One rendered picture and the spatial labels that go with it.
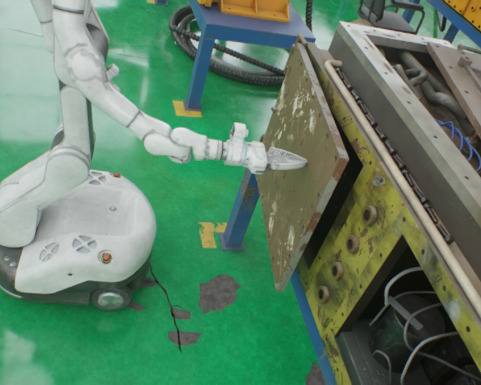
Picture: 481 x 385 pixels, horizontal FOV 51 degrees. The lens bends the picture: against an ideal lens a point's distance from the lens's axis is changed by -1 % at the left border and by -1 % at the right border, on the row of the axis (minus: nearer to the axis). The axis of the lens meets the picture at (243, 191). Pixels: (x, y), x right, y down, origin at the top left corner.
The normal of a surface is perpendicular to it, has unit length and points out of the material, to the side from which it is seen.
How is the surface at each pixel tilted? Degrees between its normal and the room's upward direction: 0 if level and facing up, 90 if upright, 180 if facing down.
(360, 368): 0
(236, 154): 59
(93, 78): 78
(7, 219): 89
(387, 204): 90
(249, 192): 90
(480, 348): 90
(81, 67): 71
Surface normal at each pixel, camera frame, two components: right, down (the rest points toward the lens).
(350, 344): 0.25, -0.73
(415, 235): -0.94, -0.04
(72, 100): 0.10, 0.67
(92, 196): 0.17, 0.44
